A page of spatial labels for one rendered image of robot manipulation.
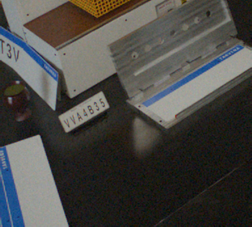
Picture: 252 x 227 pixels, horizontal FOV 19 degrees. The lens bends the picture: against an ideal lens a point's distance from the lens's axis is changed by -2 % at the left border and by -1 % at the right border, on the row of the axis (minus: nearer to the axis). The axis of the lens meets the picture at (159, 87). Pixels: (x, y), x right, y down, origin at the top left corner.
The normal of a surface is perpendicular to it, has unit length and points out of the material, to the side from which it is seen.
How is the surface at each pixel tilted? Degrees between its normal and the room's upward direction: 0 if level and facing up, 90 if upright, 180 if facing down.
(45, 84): 69
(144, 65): 74
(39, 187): 0
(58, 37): 0
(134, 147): 0
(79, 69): 90
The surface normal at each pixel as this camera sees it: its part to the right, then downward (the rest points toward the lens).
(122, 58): 0.53, 0.15
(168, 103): -0.17, -0.79
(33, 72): -0.83, 0.13
